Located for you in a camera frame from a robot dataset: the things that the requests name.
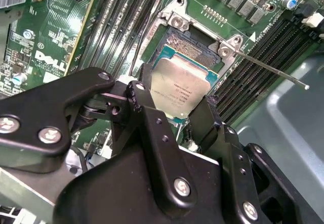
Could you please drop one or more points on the metal locking lever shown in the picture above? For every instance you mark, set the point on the metal locking lever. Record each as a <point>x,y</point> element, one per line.
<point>273,71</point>

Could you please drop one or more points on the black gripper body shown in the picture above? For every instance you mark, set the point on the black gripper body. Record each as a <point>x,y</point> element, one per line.
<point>114,196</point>

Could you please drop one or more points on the silver CPU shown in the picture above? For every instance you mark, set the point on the silver CPU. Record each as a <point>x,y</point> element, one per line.
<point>179,82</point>

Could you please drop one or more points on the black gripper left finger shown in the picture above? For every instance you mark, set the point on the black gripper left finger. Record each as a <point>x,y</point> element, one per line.
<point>38,107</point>

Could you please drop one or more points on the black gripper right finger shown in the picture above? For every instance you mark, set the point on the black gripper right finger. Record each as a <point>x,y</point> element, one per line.
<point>227,145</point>

